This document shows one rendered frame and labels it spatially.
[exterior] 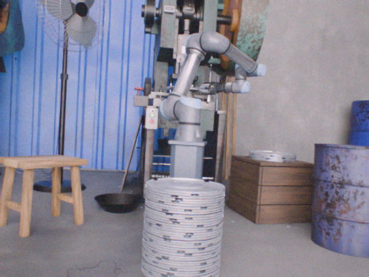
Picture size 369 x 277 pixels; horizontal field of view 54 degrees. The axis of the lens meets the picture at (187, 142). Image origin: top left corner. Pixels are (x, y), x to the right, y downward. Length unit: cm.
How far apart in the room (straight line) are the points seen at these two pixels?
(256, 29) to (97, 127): 199
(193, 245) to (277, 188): 100
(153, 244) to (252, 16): 170
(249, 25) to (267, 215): 121
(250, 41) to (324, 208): 123
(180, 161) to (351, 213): 83
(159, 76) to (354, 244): 184
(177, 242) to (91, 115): 274
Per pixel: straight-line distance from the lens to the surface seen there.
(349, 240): 183
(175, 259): 127
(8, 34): 313
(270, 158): 228
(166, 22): 268
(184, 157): 186
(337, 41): 461
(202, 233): 126
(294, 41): 436
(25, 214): 179
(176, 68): 267
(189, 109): 188
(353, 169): 176
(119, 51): 389
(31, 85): 394
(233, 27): 285
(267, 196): 214
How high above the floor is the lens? 54
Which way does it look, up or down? 3 degrees down
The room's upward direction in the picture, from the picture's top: 4 degrees clockwise
